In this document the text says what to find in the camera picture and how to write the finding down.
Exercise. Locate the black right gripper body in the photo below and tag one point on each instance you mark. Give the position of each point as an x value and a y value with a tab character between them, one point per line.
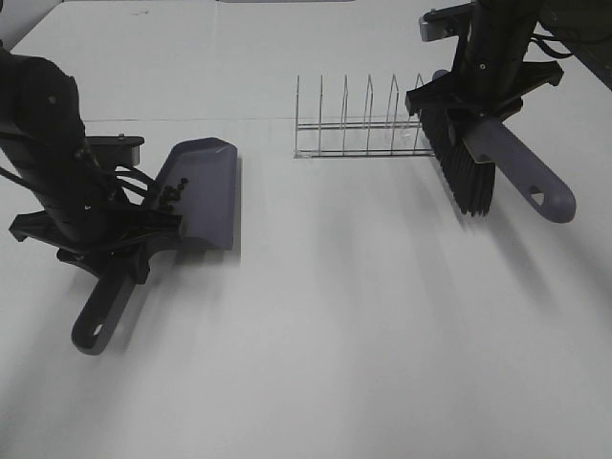
483	93

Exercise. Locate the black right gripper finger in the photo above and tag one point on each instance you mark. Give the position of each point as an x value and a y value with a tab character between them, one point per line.
456	119
484	130

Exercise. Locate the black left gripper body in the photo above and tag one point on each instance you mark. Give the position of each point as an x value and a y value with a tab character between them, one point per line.
90	234

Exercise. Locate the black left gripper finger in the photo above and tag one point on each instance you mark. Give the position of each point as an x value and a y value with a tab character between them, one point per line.
137	263
154	225

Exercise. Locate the purple brush black bristles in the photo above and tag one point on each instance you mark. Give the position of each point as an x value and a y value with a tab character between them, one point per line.
470	173

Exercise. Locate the pile of coffee beans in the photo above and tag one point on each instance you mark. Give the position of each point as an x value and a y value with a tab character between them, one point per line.
171	195

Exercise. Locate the purple plastic dustpan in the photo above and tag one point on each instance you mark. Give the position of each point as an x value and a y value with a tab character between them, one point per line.
207	206

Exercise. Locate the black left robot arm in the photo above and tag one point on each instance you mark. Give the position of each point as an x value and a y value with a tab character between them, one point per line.
79	181

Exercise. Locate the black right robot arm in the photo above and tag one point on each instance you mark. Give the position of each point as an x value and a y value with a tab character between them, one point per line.
499	36

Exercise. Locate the metal wire dish rack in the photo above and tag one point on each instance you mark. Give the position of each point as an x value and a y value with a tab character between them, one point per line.
362	128

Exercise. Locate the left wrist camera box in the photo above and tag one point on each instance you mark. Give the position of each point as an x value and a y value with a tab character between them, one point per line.
112	151

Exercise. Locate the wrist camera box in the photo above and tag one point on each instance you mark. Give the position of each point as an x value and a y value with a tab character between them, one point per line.
112	151
440	24

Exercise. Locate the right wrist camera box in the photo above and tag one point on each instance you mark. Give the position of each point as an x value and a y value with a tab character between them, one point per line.
440	24

